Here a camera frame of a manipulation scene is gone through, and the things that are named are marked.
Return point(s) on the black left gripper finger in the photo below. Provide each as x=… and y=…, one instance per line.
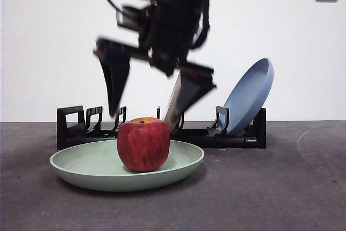
x=116, y=79
x=196, y=90

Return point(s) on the red apple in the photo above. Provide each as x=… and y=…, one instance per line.
x=143, y=144

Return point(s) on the green round plate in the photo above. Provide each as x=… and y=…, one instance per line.
x=94, y=166

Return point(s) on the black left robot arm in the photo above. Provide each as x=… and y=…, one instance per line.
x=175, y=12

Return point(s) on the cream round plate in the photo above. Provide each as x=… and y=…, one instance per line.
x=172, y=106

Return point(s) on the blue round plate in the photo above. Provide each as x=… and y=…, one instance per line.
x=248, y=95

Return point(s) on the black plate rack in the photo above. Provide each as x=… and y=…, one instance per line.
x=229, y=141

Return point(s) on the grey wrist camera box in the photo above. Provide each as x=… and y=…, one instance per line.
x=132, y=17

